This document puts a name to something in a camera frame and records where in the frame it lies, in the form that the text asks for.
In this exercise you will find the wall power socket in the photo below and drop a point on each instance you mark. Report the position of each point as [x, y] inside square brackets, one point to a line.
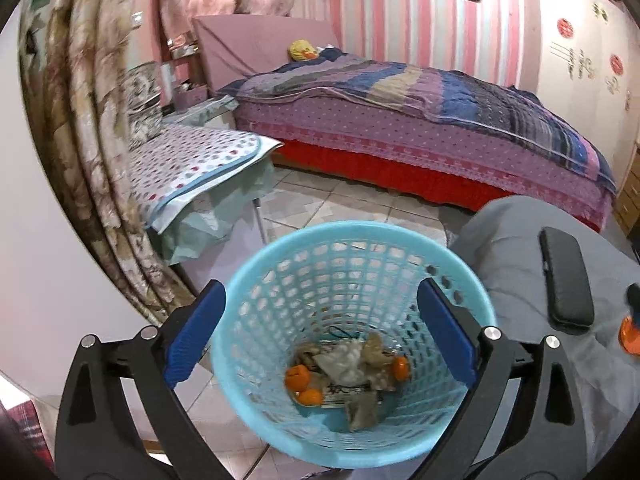
[136, 19]

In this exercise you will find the pink storage box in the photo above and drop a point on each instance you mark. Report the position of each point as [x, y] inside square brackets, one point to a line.
[188, 95]

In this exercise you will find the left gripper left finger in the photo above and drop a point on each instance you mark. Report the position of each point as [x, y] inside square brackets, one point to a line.
[96, 437]

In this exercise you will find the light blue plastic basket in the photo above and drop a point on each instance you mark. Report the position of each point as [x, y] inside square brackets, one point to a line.
[333, 285]

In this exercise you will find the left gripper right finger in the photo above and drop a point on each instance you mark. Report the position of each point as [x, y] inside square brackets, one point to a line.
[521, 417]

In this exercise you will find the floral beige curtain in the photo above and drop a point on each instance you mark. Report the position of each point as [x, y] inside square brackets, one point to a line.
[73, 67]

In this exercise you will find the wooden desk with drawers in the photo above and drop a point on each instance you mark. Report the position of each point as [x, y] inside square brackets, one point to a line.
[626, 209]

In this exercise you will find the polka dot covered stool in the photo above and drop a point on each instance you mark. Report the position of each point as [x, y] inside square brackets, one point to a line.
[191, 184]

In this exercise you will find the bed with purple sheet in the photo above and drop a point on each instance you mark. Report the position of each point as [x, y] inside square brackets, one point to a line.
[442, 164]

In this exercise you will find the floral tote bag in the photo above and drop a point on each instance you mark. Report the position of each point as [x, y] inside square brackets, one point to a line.
[144, 111]

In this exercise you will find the orange tangerine peel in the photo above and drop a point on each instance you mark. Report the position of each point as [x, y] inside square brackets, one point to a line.
[297, 378]
[311, 397]
[400, 368]

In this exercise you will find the white wardrobe with decals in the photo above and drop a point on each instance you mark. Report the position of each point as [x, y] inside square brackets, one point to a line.
[581, 61]

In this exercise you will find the orange plastic bag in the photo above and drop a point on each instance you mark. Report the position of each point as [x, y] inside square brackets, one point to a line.
[629, 334]

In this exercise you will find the yellow duck plush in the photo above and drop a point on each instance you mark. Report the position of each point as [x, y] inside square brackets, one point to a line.
[302, 51]

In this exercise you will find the pink headboard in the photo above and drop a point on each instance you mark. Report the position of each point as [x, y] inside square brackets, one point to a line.
[237, 46]

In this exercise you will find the striped patchwork blanket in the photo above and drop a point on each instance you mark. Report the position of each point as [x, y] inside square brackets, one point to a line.
[439, 97]

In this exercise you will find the bedside table with cloth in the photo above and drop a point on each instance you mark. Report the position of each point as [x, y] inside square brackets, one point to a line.
[212, 113]

